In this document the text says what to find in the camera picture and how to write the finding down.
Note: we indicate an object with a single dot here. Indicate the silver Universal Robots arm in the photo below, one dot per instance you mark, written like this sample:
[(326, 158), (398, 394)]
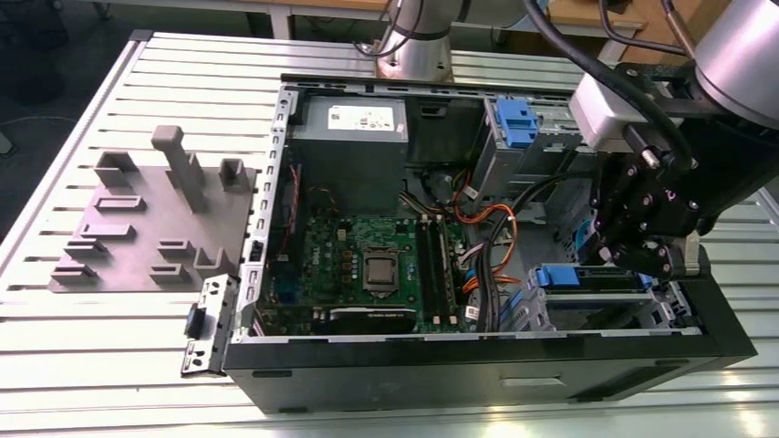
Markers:
[(420, 50)]

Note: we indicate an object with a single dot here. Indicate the grey parts rack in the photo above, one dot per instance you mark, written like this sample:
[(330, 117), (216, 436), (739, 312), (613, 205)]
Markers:
[(152, 228)]

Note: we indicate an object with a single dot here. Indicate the metal disk bay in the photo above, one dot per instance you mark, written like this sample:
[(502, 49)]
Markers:
[(601, 297)]

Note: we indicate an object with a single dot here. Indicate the metal drive cage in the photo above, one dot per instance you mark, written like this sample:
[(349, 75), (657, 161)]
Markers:
[(504, 169)]

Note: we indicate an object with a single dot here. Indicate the green motherboard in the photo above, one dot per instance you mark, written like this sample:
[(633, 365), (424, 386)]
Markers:
[(328, 237)]

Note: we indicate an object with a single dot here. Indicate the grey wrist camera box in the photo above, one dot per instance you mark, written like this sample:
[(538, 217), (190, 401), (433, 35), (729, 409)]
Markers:
[(598, 114)]

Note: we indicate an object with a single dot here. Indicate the blue drive latch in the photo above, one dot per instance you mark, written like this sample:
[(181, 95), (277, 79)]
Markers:
[(513, 114)]

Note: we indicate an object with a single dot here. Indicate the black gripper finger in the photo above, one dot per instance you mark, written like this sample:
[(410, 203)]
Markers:
[(669, 219), (620, 196)]

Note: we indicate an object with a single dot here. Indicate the blue VGA port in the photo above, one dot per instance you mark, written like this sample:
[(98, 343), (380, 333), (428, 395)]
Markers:
[(194, 321)]

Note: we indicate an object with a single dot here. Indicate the silver CPU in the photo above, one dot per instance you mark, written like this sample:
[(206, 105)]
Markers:
[(381, 274)]

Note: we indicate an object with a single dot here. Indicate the black graphics card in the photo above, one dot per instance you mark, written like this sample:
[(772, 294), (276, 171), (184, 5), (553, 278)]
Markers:
[(365, 321)]

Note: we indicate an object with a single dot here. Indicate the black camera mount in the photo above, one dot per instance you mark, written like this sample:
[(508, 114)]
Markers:
[(632, 73)]

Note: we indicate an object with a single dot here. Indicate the grey power supply unit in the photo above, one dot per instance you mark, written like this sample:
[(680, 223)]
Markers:
[(346, 169)]

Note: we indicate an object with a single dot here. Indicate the hard disk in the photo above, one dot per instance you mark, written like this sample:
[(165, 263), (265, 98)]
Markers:
[(560, 276)]

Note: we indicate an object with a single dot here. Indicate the wooden desk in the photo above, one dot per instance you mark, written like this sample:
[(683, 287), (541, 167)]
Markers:
[(572, 13)]

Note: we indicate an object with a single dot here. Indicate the RAM stick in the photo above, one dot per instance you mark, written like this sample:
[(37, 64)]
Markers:
[(446, 274)]

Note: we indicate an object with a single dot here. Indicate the metal rear bracket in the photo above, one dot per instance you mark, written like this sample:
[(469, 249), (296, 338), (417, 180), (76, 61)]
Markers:
[(220, 328)]

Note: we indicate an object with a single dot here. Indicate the black PC case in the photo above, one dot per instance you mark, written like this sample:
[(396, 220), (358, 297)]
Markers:
[(425, 378)]

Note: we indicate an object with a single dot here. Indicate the CPU socket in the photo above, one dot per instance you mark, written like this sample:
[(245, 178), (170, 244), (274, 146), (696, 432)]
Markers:
[(381, 294)]

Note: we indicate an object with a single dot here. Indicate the wooden cabinet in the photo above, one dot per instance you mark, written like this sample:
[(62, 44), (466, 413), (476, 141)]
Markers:
[(644, 18)]

